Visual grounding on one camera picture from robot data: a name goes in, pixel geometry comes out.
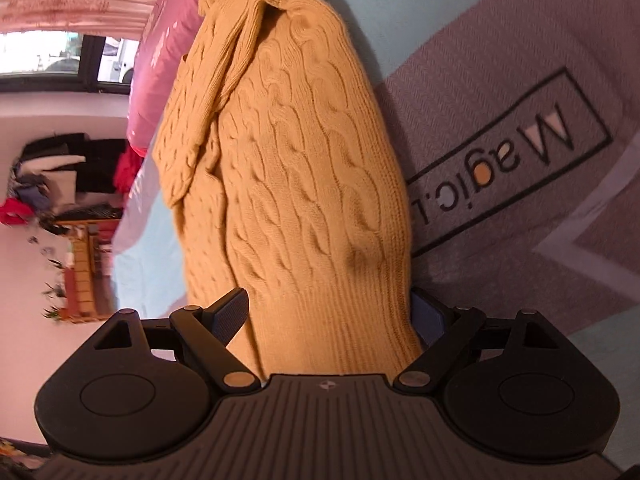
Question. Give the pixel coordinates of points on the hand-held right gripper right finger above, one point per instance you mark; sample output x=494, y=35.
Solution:
x=426, y=316

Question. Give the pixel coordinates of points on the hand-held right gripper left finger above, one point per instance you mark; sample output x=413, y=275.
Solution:
x=232, y=315

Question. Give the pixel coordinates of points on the pile of pink clothes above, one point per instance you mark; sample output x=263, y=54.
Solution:
x=125, y=170

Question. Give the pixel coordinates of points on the hanging dark clothes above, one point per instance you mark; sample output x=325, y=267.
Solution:
x=75, y=160

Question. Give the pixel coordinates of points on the wooden shelf unit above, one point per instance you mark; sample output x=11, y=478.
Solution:
x=82, y=270

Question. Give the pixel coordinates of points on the red garment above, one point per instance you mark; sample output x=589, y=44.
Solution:
x=12, y=212

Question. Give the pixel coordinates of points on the white vehicle outside window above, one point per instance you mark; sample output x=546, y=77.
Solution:
x=117, y=60

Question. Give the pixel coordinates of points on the purple floral bed cover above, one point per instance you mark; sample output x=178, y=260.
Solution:
x=167, y=40

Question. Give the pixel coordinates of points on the black framed window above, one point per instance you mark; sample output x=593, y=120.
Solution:
x=45, y=82

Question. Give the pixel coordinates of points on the pink curtain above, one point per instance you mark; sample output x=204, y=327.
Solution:
x=70, y=10

